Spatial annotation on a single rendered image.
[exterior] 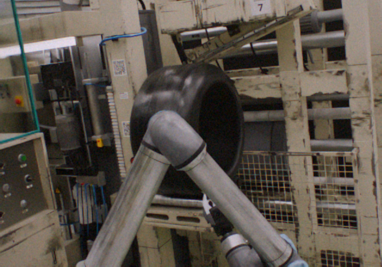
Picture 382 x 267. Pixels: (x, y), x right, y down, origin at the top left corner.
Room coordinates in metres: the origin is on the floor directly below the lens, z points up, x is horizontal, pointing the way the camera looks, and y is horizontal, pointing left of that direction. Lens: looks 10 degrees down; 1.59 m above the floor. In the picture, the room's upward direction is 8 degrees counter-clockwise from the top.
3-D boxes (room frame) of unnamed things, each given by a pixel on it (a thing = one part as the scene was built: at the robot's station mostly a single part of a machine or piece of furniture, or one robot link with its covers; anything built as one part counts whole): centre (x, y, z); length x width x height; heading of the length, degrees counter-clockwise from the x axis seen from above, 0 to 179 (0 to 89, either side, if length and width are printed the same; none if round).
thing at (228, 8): (2.31, -0.24, 1.71); 0.61 x 0.25 x 0.15; 58
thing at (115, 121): (2.26, 0.34, 1.19); 0.05 x 0.04 x 0.48; 148
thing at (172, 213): (2.00, 0.10, 0.84); 0.36 x 0.09 x 0.06; 58
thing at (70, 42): (2.59, 0.76, 1.66); 0.60 x 0.03 x 0.03; 58
